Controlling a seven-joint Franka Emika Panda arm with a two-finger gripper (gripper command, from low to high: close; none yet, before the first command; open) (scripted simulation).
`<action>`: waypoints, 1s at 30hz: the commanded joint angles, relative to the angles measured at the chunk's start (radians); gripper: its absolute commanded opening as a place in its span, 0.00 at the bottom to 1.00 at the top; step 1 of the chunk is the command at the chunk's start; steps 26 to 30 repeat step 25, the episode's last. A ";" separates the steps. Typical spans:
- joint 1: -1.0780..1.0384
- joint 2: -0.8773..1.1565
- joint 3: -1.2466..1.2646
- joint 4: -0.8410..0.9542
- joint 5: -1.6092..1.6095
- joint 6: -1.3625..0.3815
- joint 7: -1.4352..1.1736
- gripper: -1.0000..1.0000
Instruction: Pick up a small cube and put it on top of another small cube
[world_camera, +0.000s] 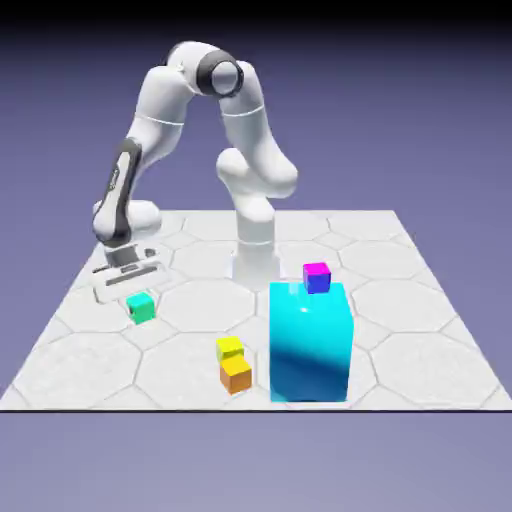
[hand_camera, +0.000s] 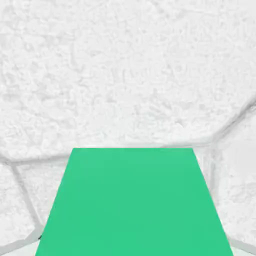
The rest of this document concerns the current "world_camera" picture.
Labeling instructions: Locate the small magenta cube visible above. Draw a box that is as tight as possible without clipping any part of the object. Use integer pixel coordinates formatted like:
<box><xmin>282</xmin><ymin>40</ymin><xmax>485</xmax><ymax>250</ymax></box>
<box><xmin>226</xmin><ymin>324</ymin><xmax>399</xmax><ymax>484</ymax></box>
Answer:
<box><xmin>302</xmin><ymin>262</ymin><xmax>332</xmax><ymax>295</ymax></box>

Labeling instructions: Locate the small yellow cube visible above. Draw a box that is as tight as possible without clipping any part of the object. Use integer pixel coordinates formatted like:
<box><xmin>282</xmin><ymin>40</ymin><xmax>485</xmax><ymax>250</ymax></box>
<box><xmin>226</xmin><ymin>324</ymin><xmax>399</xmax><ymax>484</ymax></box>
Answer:
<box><xmin>215</xmin><ymin>336</ymin><xmax>246</xmax><ymax>363</ymax></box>

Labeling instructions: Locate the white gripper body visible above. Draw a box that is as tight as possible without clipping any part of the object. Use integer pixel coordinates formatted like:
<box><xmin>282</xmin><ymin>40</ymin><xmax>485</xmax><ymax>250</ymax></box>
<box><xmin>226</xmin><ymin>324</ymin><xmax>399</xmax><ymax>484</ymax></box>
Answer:
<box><xmin>91</xmin><ymin>258</ymin><xmax>172</xmax><ymax>304</ymax></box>

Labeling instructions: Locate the small green cube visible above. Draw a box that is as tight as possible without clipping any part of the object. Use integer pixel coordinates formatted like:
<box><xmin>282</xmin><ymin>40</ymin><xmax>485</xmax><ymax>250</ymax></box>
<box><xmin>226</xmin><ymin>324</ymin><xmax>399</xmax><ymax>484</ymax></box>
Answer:
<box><xmin>126</xmin><ymin>292</ymin><xmax>156</xmax><ymax>326</ymax></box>

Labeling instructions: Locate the large cyan box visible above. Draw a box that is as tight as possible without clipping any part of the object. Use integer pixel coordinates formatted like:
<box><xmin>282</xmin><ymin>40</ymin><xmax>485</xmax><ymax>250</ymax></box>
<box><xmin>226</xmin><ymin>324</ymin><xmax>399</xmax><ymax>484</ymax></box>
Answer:
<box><xmin>268</xmin><ymin>281</ymin><xmax>355</xmax><ymax>403</ymax></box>

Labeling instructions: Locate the small orange cube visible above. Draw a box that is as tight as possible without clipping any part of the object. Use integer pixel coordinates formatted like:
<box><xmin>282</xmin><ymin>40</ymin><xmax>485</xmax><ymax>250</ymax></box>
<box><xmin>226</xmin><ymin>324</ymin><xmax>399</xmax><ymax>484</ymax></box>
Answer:
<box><xmin>219</xmin><ymin>355</ymin><xmax>253</xmax><ymax>396</ymax></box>

